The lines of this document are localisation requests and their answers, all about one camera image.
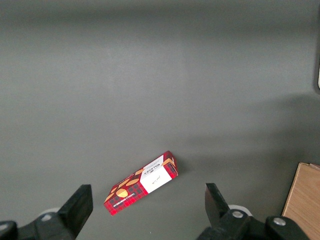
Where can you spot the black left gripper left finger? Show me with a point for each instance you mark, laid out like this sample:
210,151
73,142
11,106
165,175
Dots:
72,212

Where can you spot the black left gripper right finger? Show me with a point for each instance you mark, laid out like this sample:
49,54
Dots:
220,215

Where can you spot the wooden drawer cabinet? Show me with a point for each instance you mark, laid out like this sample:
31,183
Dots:
303,200

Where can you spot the red tartan shortbread box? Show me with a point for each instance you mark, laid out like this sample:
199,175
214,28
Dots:
135,190

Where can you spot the beige plastic tray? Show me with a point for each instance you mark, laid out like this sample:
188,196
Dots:
319,75

